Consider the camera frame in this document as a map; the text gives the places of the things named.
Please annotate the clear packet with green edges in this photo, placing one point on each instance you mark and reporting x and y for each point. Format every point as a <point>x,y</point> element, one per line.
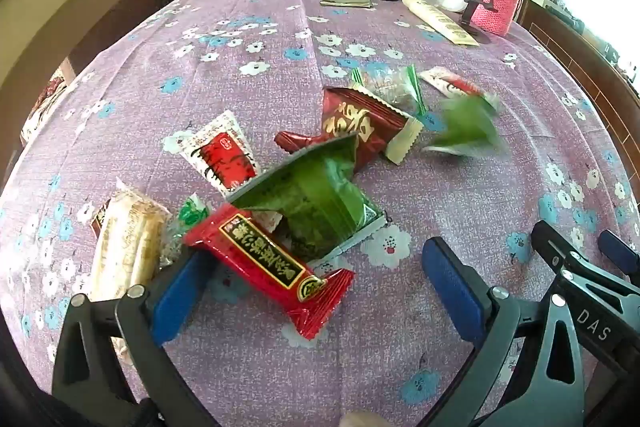
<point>392,87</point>

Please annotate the cream tube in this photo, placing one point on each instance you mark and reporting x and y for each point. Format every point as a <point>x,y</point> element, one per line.
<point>437,21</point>

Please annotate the wooden furniture with panels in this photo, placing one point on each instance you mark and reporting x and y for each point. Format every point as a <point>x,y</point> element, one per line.
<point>575,42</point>

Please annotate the bright green snack packet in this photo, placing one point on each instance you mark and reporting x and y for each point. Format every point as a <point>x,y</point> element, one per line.
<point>465,127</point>

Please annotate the white packet with red label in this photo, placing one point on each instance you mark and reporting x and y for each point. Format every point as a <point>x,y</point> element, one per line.
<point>225,157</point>

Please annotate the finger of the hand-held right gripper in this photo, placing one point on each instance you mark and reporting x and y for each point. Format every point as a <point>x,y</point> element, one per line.
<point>550,247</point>
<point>620,252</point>

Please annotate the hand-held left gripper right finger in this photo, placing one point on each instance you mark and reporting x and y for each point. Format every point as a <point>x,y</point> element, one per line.
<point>452,292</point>

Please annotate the beige bread packet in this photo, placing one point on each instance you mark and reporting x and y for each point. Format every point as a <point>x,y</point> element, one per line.
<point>125,247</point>

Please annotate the large green snack packet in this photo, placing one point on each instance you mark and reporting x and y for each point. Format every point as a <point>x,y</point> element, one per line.
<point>320,197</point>

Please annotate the red patterned cushion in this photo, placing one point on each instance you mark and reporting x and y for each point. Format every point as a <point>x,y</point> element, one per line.
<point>45,99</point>

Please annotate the small clear green packet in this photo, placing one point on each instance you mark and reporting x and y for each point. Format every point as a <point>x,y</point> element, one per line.
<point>187,214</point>

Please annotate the purple floral bed sheet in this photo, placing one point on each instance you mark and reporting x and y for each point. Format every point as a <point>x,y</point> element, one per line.
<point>300,72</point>

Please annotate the dark red snack packet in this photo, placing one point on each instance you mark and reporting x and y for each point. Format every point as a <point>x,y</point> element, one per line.
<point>357,124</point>

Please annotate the small red and white packet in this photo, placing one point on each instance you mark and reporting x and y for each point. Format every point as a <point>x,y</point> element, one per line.
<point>447,83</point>

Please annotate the long red snack packet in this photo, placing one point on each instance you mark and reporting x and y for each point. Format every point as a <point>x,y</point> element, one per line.
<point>265,259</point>

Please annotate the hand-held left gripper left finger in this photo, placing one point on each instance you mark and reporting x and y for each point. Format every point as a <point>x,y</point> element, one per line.
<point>172,302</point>

